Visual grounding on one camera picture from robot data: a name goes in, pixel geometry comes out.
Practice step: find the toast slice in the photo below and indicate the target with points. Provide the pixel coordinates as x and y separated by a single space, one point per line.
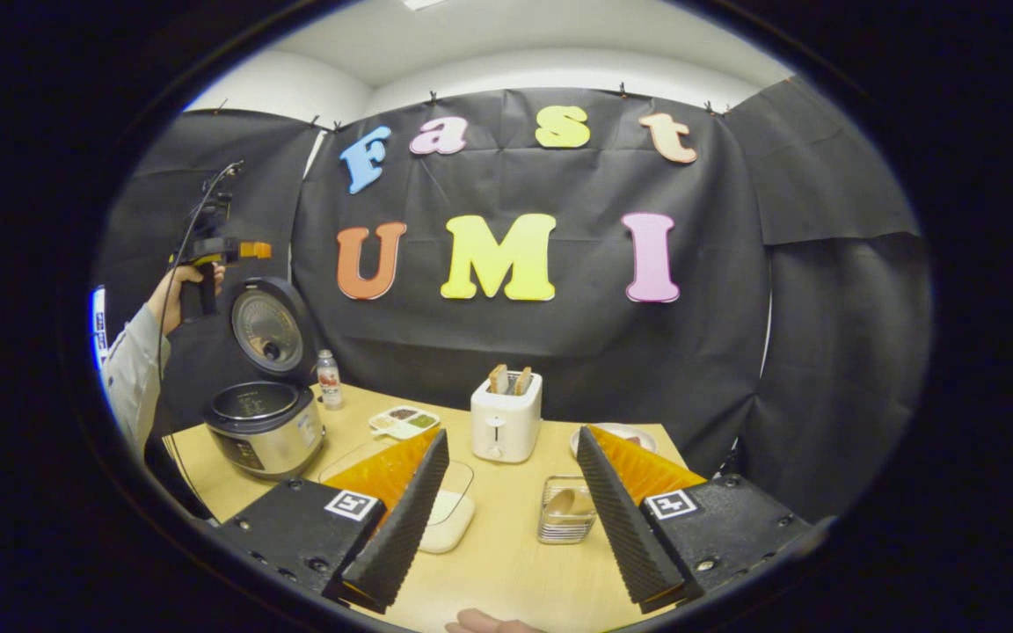
498 380
521 381

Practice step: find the small clear plastic bottle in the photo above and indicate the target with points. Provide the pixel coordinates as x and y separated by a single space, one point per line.
329 382

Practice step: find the ceiling light panel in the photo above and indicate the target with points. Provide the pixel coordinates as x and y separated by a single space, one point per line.
423 3

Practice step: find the black backdrop cloth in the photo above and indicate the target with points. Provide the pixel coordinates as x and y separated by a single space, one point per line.
735 352

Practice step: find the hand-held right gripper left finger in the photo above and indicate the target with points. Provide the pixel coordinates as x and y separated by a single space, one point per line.
401 519

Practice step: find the clear glass chopstick holder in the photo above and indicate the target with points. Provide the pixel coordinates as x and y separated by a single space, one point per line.
564 527

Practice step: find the computer monitor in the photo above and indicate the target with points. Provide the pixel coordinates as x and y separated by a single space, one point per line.
98 325

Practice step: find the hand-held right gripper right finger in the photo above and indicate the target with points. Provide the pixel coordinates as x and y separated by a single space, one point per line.
625 519

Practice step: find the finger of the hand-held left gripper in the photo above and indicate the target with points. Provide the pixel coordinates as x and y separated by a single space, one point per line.
256 250

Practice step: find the white divided grain dish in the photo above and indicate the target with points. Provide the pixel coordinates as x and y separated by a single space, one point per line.
401 424

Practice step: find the wooden spoon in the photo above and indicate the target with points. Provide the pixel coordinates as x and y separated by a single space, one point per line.
562 503

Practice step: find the white round plate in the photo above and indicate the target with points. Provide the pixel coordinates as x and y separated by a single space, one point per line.
621 429

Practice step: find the white toaster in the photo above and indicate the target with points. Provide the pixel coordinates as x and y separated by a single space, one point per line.
506 431

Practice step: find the black and silver rice cooker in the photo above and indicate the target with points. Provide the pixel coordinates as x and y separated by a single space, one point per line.
265 431

